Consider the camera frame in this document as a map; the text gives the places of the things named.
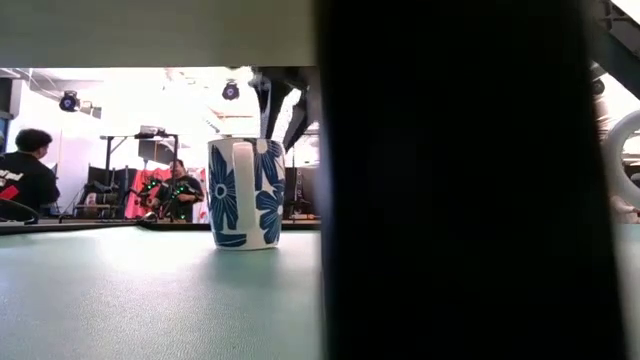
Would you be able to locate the black table border strip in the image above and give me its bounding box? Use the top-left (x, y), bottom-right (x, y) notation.
top-left (0, 219), bottom-right (321, 236)

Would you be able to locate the black metal shelf leg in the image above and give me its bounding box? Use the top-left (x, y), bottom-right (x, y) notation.
top-left (313, 0), bottom-right (627, 360)

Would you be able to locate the black cable loop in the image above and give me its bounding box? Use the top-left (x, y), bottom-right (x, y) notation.
top-left (0, 198), bottom-right (41, 224)

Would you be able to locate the colourful floral cloth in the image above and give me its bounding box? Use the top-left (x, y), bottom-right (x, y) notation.
top-left (196, 167), bottom-right (212, 224)

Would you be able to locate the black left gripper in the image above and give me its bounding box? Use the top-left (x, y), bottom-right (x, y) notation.
top-left (248, 66), bottom-right (321, 153)

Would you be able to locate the light wooden shelf board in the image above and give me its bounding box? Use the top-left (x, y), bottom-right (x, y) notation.
top-left (0, 0), bottom-right (319, 70)

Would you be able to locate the black background frame stand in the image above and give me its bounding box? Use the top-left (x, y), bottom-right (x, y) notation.
top-left (99, 130), bottom-right (180, 221)

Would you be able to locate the black tower box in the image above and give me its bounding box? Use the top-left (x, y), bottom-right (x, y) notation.
top-left (282, 166), bottom-right (321, 220)

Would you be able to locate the white mug with blue flowers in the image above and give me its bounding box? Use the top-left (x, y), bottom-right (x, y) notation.
top-left (207, 137), bottom-right (287, 251)

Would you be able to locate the red cloth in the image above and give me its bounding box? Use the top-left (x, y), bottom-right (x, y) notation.
top-left (124, 168), bottom-right (172, 220)

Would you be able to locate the black background equipment rack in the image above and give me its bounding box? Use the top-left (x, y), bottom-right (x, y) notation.
top-left (73, 164), bottom-right (129, 221)

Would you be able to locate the person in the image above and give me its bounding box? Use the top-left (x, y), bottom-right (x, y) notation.
top-left (0, 128), bottom-right (62, 222)
top-left (149, 158), bottom-right (207, 224)

